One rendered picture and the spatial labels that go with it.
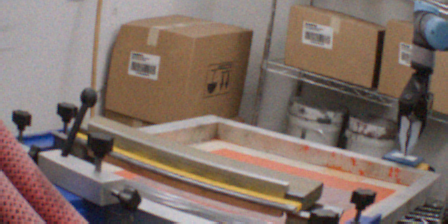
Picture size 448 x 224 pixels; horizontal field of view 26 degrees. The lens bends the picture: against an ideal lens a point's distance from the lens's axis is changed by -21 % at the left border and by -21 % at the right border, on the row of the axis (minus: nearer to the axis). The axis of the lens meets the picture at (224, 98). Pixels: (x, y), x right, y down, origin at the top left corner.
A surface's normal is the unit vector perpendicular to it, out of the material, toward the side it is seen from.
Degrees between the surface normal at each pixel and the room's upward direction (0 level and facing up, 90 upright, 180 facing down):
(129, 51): 90
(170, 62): 90
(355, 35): 89
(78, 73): 90
